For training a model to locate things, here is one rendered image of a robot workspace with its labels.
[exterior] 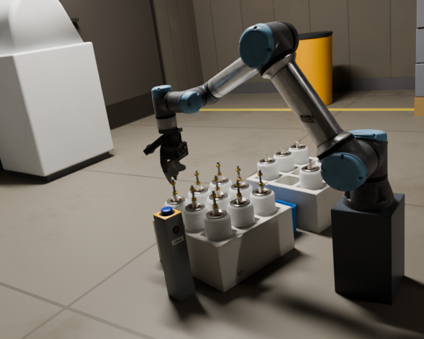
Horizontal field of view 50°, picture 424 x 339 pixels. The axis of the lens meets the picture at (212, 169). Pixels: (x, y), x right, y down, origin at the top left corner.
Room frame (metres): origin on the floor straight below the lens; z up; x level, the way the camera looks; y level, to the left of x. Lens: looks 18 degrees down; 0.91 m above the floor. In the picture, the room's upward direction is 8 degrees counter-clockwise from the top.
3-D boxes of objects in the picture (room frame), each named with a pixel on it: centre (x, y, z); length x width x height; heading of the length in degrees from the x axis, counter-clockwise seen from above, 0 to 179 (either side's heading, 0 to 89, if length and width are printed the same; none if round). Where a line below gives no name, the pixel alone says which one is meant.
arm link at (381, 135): (1.30, -0.47, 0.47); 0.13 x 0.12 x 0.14; 140
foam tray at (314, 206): (1.98, -0.42, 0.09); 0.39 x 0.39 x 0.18; 41
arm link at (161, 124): (1.66, 0.14, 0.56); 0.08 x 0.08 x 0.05
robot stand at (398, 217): (1.31, -0.47, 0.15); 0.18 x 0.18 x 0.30; 54
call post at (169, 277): (1.40, 0.17, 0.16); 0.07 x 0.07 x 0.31; 39
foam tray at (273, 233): (1.64, -0.01, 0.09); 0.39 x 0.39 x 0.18; 39
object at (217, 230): (1.48, 0.01, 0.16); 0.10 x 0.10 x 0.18
